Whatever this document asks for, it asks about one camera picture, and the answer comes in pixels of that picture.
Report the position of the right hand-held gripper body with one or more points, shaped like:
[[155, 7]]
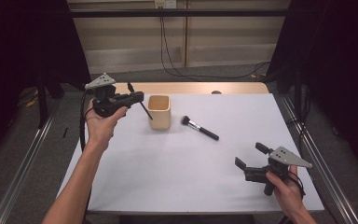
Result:
[[287, 157]]

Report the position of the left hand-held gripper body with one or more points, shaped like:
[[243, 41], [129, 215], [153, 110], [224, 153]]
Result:
[[101, 81]]

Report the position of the thin black makeup brush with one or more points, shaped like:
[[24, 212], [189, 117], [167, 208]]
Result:
[[146, 111]]

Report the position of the beige square cup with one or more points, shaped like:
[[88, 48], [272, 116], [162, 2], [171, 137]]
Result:
[[159, 119]]

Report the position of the thick black makeup brush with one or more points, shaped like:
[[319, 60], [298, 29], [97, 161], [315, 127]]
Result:
[[208, 133]]

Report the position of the person's right hand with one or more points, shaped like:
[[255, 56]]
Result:
[[289, 196]]

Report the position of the person's left hand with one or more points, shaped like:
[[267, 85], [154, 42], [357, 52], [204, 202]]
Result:
[[101, 130]]

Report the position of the wooden table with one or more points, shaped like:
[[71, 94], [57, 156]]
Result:
[[183, 87]]

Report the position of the white table cover sheet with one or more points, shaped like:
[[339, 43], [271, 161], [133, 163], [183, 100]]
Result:
[[183, 174]]

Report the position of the black metal stand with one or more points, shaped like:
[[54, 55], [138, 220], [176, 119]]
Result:
[[42, 102]]

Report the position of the dark curtain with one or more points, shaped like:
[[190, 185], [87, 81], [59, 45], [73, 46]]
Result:
[[28, 40], [332, 46]]

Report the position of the black horizontal bar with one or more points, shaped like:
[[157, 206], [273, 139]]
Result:
[[180, 12]]

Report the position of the aluminium rail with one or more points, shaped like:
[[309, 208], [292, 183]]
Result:
[[332, 183], [21, 168]]

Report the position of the white wall socket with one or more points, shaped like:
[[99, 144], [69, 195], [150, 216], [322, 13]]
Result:
[[165, 3]]

